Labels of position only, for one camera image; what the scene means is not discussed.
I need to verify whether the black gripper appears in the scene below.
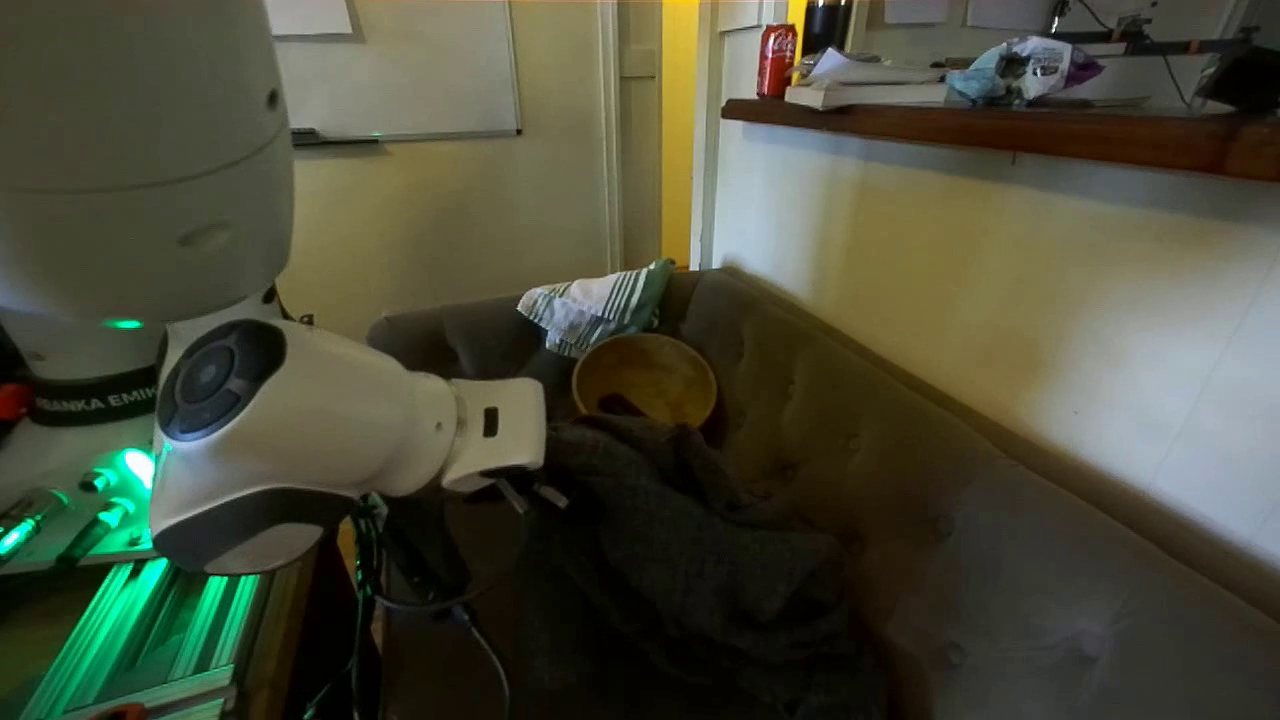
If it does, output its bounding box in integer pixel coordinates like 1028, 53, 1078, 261
539, 389, 603, 464

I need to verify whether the dark whiteboard marker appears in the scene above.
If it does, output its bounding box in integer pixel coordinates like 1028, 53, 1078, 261
288, 125, 385, 154

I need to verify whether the dark glass bottle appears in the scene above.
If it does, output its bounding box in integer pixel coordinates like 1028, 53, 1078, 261
799, 0, 856, 61

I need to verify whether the magazine on counter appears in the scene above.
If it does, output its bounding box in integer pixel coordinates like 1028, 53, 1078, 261
780, 64, 961, 118

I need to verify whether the dark grey knitted blanket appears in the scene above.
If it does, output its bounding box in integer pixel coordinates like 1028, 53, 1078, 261
510, 408, 898, 720

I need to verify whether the white whiteboard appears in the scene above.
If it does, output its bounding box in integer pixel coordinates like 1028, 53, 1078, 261
255, 0, 527, 149

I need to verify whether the round wooden bowl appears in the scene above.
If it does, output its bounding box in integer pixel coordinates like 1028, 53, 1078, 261
566, 328, 725, 437

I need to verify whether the aluminium robot mounting table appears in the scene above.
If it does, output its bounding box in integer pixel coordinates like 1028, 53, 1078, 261
0, 445, 328, 720

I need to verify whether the grey tufted sofa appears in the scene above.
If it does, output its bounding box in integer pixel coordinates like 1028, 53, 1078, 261
365, 264, 1280, 720

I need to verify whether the white green striped towel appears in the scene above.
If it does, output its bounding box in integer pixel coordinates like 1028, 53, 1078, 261
510, 258, 675, 362

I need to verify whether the dark wooden counter shelf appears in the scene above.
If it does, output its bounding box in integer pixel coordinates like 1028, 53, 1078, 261
720, 98, 1280, 188

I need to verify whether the white paper sheet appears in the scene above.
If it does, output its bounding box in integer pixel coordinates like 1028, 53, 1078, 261
258, 0, 361, 42

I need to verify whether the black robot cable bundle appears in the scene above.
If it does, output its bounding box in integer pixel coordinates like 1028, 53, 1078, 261
332, 490, 520, 720

